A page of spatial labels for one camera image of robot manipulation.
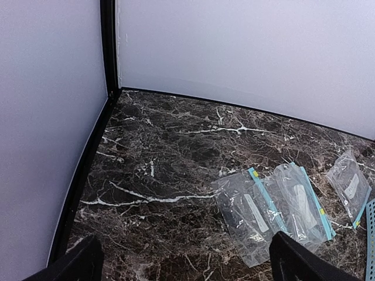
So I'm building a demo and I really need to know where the black left frame post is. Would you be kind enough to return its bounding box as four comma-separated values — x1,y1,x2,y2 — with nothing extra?
100,0,120,100

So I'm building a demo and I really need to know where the clear zip bag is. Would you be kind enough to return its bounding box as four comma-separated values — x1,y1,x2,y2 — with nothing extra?
261,162,336,252
211,167,287,268
326,150,371,229

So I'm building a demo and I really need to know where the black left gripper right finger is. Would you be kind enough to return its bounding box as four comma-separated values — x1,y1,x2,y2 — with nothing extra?
269,231,357,280

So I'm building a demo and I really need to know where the light blue plastic basket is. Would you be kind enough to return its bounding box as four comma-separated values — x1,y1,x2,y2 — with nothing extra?
365,199,375,281

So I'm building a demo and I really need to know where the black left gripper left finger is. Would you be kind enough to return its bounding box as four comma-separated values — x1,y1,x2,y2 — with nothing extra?
25,235,104,281

